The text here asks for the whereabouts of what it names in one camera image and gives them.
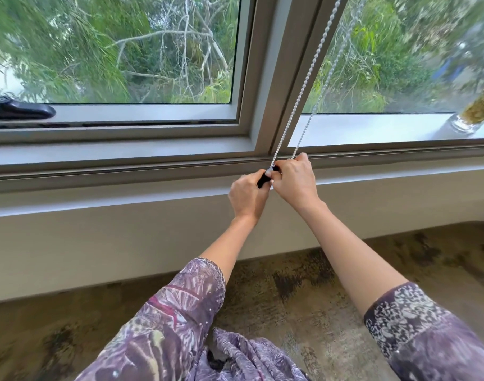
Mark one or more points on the person's right hand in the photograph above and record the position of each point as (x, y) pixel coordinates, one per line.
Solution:
(295, 184)

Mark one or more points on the person's left hand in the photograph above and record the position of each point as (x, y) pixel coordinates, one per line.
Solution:
(246, 194)

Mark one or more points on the person's left fingers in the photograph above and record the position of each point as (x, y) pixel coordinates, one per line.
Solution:
(265, 175)

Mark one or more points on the person's left forearm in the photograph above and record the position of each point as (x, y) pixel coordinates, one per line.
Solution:
(218, 251)

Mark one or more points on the person's right forearm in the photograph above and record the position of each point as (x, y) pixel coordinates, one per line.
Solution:
(351, 257)

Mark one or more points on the purple patterned garment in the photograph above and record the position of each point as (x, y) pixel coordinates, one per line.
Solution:
(194, 333)

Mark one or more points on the glass jar with plant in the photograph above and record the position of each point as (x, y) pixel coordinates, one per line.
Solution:
(473, 111)

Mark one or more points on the grey window frame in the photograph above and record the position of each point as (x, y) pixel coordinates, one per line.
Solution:
(262, 95)

